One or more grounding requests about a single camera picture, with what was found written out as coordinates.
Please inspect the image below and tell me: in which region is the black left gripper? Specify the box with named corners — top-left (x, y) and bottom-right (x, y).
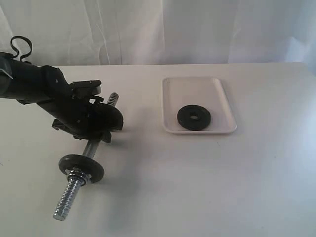
top-left (37, 83), bottom-right (112, 143)

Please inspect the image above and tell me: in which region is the black weight plate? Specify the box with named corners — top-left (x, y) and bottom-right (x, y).
top-left (94, 103), bottom-right (123, 131)
top-left (177, 105), bottom-right (212, 131)
top-left (58, 154), bottom-right (105, 183)

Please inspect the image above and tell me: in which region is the chrome threaded dumbbell bar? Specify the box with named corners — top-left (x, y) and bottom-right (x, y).
top-left (53, 92), bottom-right (119, 221)

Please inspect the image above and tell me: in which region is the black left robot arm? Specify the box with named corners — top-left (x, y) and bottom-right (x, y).
top-left (0, 52), bottom-right (120, 142)

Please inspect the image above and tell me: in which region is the chrome star collar nut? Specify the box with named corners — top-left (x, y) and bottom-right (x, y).
top-left (67, 168), bottom-right (91, 185)

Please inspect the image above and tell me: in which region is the white rectangular plastic tray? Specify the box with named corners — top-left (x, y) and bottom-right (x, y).
top-left (162, 77), bottom-right (237, 134)

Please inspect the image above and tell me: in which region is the white backdrop curtain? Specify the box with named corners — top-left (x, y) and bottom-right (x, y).
top-left (0, 0), bottom-right (316, 70)

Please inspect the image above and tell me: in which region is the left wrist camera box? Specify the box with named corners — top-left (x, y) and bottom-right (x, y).
top-left (70, 80), bottom-right (101, 99)

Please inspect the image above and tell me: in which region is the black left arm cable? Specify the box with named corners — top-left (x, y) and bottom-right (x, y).
top-left (9, 36), bottom-right (33, 61)

